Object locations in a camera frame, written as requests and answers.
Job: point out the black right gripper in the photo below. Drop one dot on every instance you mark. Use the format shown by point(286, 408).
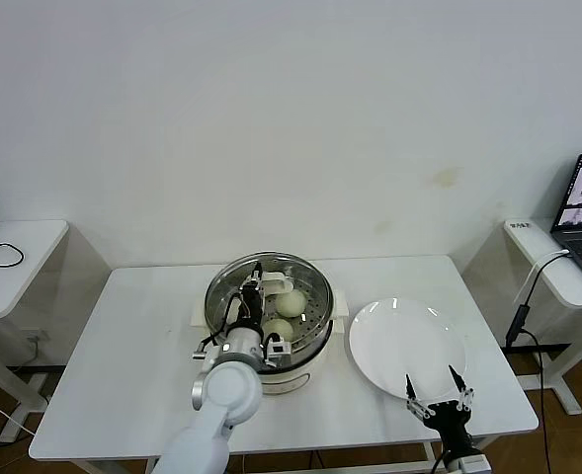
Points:
point(448, 422)

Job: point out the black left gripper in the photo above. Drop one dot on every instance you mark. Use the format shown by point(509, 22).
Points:
point(252, 308)

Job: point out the round glass pot lid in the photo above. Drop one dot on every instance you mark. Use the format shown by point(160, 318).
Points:
point(278, 282)

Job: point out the white steamed baozi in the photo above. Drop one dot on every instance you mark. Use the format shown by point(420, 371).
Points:
point(276, 328)
point(290, 303)

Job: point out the perforated steel steamer basket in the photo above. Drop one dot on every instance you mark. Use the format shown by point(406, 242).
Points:
point(320, 316)

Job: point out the round white plate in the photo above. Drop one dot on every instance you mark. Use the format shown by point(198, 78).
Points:
point(404, 345)

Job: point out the cream electric cooker pot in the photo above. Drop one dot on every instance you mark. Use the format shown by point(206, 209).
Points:
point(295, 382)

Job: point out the white side table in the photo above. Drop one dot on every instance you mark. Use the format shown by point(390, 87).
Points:
point(24, 257)
point(527, 242)

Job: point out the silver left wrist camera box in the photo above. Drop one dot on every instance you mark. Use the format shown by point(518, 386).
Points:
point(278, 348)

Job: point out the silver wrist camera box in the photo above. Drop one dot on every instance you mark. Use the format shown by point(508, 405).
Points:
point(475, 465)
point(278, 348)

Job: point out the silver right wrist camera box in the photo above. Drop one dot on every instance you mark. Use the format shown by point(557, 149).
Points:
point(475, 465)

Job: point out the white work table frame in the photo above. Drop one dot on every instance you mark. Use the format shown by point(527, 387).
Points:
point(320, 469)

